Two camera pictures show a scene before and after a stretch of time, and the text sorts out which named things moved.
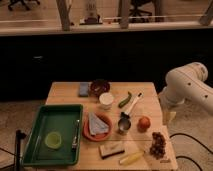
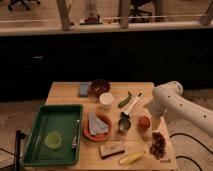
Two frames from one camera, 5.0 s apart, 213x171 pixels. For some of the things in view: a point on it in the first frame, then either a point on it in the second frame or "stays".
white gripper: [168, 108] to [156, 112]
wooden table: [122, 129] stays
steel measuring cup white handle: [125, 122] stays
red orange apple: [143, 124] stays
